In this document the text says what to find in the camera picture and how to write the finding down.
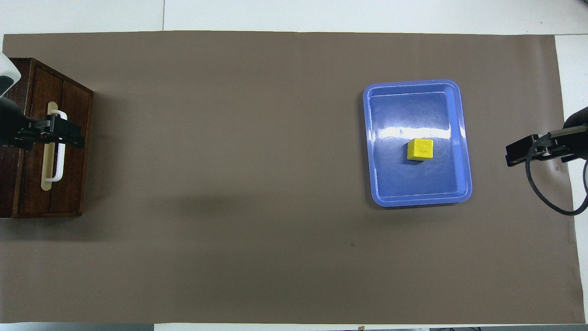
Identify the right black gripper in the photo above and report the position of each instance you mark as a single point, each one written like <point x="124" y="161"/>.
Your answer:
<point x="579" y="145"/>

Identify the dark wooden drawer cabinet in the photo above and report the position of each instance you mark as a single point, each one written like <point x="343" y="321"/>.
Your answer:
<point x="14" y="174"/>

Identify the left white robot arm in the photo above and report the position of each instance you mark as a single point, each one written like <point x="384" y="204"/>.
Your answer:
<point x="5" y="73"/>

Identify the yellow cube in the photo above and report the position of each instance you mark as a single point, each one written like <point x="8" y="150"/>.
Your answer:
<point x="420" y="150"/>

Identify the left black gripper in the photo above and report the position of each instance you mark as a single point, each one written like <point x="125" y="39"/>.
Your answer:
<point x="11" y="124"/>

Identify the brown table mat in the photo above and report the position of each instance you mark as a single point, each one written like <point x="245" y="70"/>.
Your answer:
<point x="257" y="184"/>

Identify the wooden drawer with dark front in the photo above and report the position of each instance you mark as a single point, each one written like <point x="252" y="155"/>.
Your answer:
<point x="76" y="101"/>

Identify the blue plastic tray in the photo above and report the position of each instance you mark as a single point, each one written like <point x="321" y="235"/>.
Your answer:
<point x="415" y="184"/>

